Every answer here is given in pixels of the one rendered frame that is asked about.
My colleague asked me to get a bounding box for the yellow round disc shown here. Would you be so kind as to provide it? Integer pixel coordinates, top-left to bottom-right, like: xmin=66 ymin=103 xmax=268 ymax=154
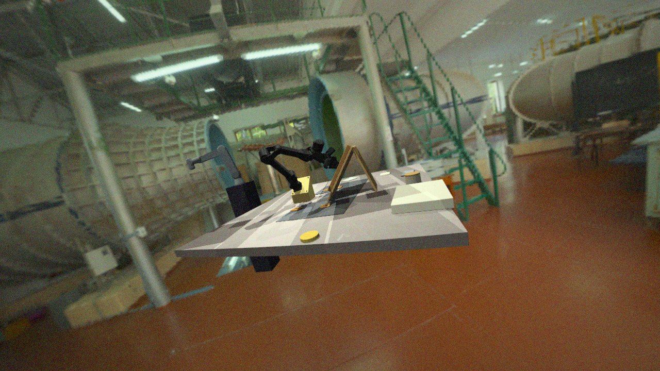
xmin=300 ymin=231 xmax=319 ymax=243

